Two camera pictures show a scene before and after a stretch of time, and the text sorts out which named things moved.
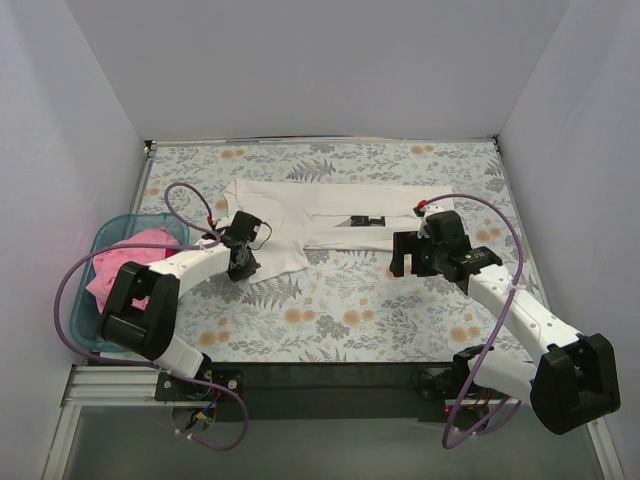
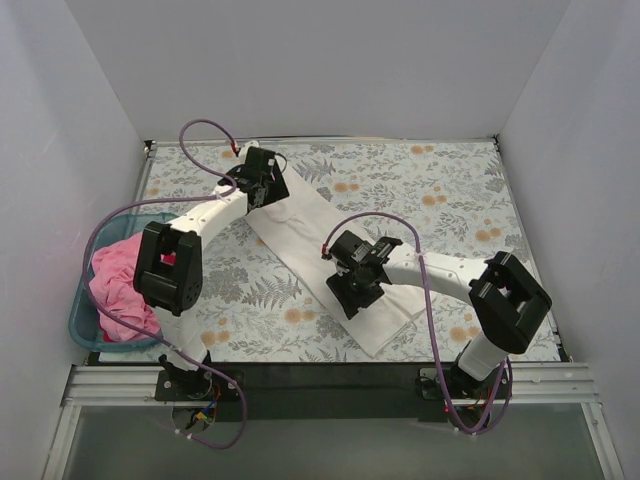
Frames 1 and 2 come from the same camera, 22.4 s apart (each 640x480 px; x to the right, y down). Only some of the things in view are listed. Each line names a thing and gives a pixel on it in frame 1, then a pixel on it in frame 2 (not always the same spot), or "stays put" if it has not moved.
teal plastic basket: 85,311 stays put
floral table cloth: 349,307 stays put
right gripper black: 415,255 to 353,298
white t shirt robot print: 299,217 to 304,226
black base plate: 237,392 stays put
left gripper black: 242,265 to 273,184
